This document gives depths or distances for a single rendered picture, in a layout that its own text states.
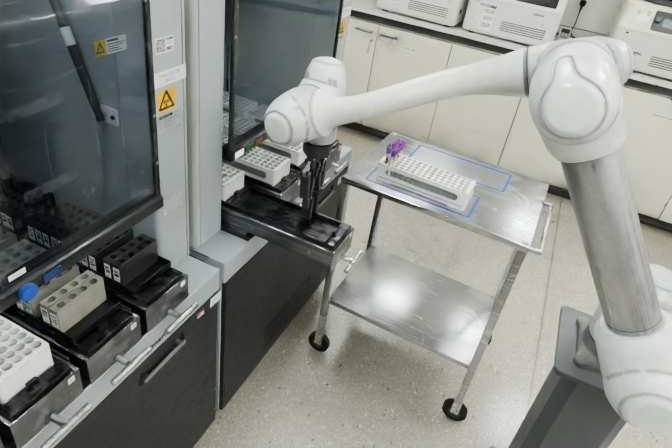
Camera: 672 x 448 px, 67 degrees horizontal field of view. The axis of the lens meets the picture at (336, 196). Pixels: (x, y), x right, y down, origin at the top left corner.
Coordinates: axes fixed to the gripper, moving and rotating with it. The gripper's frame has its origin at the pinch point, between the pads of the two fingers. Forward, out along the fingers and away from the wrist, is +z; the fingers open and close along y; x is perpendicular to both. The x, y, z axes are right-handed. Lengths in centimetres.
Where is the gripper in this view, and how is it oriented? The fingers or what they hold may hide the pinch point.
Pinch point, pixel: (309, 204)
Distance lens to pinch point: 142.1
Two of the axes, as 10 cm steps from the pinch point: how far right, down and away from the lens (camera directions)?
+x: 9.0, 3.3, -2.9
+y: -4.2, 4.4, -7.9
